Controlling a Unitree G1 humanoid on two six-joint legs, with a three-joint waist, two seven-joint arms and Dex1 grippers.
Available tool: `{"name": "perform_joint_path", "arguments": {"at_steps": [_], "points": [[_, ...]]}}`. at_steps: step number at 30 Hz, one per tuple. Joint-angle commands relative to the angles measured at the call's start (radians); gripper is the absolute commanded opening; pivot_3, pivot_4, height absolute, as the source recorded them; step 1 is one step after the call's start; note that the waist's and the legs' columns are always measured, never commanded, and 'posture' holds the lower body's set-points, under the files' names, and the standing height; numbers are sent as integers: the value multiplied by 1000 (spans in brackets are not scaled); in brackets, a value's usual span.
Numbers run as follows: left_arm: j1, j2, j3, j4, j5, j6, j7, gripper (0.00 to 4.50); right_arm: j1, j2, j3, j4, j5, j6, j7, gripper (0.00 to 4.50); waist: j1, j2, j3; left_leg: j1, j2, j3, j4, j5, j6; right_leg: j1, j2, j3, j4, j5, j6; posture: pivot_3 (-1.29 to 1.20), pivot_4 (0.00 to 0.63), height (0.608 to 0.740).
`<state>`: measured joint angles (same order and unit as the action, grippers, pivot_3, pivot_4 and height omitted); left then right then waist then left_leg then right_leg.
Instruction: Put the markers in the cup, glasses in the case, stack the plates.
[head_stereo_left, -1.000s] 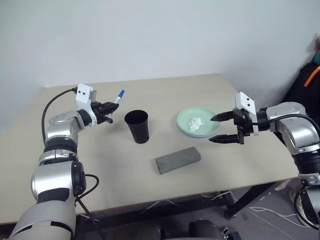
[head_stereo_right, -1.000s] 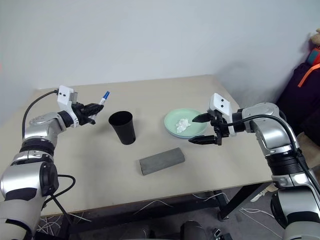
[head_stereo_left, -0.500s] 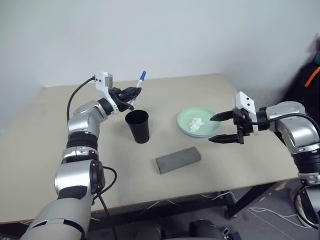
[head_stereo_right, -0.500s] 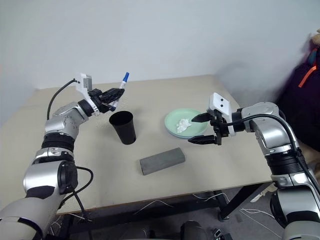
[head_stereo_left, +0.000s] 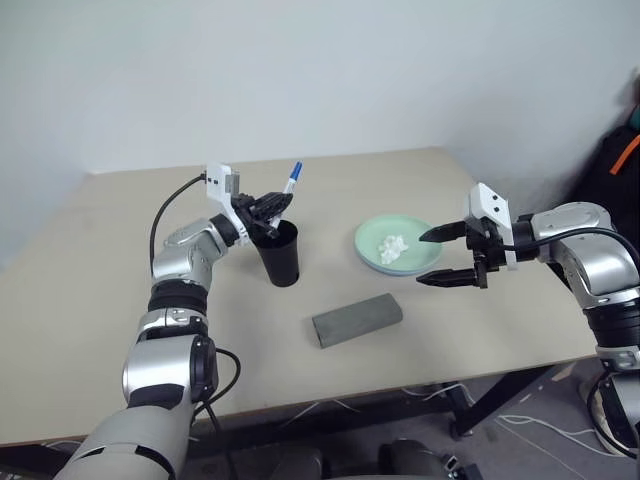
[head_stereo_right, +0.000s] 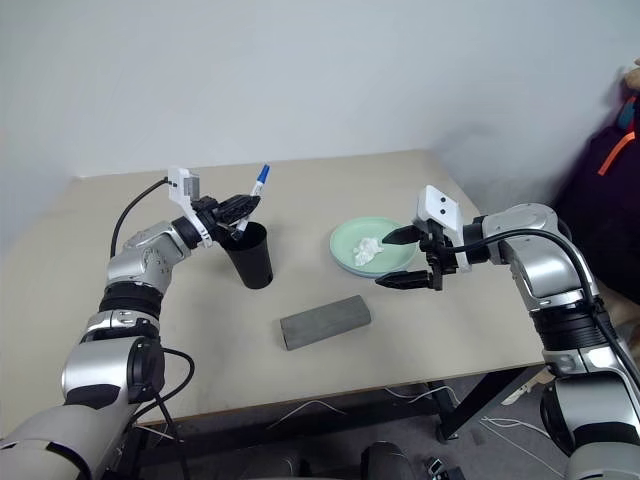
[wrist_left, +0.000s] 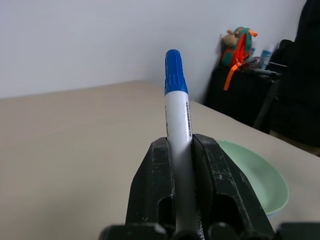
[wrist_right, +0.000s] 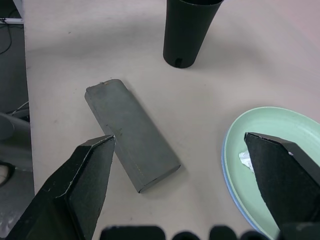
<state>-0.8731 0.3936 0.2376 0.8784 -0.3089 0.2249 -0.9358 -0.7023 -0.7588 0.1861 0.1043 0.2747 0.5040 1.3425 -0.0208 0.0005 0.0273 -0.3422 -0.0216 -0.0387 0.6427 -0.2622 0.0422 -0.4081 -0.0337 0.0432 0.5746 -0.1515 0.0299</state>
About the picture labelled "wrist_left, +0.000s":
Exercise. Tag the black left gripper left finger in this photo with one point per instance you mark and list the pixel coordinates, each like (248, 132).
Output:
(150, 180)

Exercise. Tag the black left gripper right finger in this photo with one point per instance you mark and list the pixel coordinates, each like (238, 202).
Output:
(225, 190)

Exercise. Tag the white marker with blue cap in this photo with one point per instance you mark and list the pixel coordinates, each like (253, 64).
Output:
(177, 117)

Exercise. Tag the mint green plate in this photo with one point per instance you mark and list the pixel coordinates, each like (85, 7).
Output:
(257, 180)

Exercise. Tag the light blue plate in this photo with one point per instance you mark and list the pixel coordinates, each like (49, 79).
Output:
(273, 213)

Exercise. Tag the black folding stand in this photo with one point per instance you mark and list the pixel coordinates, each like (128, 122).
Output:
(266, 102)

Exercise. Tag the blue and white bottle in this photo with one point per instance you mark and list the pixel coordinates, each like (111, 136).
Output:
(266, 56)

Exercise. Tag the brown plush toy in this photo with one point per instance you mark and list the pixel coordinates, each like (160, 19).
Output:
(229, 38)

